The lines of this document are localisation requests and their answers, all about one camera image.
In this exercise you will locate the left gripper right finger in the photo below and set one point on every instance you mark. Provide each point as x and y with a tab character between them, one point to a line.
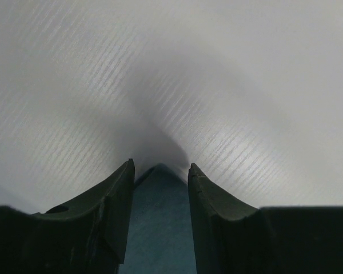
231	236

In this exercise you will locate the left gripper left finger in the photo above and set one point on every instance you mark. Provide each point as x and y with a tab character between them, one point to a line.
87	234

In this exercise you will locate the teal grey t-shirt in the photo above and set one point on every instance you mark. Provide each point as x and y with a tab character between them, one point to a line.
160	236

